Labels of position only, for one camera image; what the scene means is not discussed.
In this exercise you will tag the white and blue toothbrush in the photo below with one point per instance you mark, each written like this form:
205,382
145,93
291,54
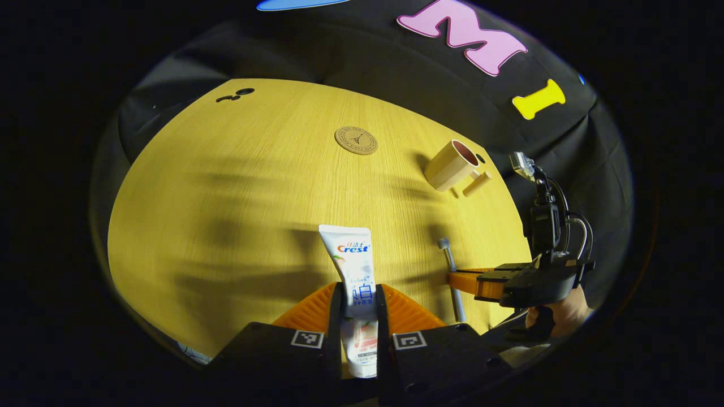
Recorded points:
451,265

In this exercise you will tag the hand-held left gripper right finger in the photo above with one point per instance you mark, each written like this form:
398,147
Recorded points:
382,322

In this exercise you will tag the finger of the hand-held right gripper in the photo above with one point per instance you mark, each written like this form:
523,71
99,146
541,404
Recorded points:
486,285

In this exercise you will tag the round cork coaster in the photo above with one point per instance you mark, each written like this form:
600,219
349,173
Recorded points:
356,140

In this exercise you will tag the black backdrop cloth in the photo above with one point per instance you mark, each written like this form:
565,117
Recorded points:
367,62

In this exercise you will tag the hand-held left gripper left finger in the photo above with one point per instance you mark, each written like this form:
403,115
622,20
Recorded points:
335,316

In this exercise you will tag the white toothpaste tube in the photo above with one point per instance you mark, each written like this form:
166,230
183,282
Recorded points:
350,265

